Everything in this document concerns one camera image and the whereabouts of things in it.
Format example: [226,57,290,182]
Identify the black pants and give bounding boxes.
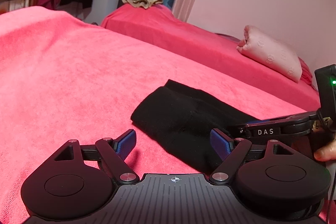
[130,80,256,175]

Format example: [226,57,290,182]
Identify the person's right hand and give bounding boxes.
[314,140,336,161]

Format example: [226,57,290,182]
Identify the folded red quilt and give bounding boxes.
[299,58,317,90]

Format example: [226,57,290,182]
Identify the light pink pillow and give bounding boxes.
[237,25,302,83]

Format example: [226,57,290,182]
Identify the pink blanket on bed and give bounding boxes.
[1,6,301,223]

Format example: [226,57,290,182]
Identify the red bed sheet mattress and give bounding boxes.
[101,4,319,111]

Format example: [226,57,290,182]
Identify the beige cloth on bed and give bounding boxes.
[121,0,163,10]

